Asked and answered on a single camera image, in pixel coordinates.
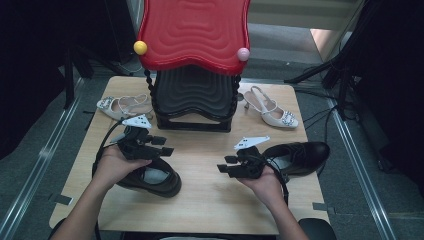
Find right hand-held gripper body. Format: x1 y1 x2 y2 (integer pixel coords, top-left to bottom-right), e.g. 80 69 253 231
233 135 271 179

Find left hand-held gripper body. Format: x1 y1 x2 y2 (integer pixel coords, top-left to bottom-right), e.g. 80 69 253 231
114 114 164 161

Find black leather shoe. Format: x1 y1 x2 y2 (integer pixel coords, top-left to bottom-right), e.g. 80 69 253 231
261 141 331 178
116 157 183 198

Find white slingback heeled shoe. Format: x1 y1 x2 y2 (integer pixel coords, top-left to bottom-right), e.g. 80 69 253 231
243 85 299 129
96 93 154 122

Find red and black shoe rack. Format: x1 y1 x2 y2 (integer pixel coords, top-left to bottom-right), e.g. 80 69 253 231
133 0 252 133

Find person's left hand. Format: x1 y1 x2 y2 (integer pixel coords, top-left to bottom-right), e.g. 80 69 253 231
94 144 153 191

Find person's right hand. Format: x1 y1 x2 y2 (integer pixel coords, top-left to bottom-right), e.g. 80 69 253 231
237 165 286 209

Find grey tape strip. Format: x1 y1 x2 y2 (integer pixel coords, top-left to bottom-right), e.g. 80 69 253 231
312 201 336 215
49 193 74 206

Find black metal stand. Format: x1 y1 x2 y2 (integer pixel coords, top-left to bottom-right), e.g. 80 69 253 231
63 46 95 110
284 46 360 121

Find black chair armrest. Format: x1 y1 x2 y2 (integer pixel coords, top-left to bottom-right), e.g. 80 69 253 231
298 218 338 240

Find black curtain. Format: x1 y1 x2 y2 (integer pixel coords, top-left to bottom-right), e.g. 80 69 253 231
0 0 136 161
346 0 424 198

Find black floor cables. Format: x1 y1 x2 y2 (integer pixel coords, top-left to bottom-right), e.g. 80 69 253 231
301 104 338 178

